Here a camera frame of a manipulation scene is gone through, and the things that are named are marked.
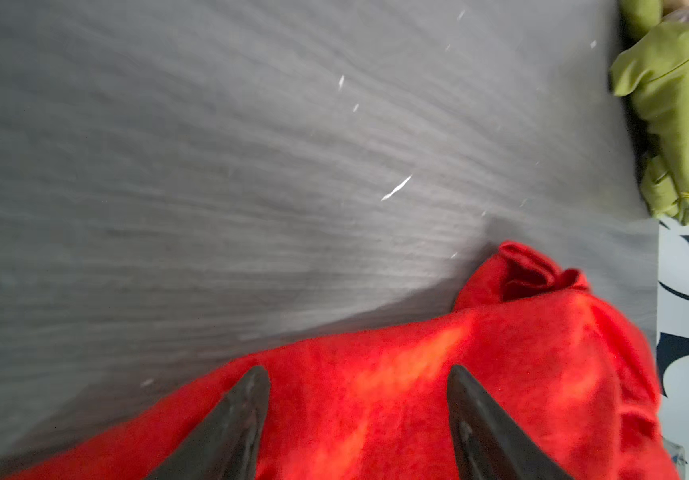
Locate red cloth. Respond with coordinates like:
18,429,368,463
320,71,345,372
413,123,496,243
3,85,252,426
22,242,677,479

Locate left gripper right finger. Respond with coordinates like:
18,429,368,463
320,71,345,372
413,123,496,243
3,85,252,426
446,365,571,480

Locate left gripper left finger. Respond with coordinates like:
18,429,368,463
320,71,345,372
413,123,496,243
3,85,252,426
146,366,270,480

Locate green printed t-shirt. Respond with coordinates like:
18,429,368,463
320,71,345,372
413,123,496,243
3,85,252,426
609,1,689,225

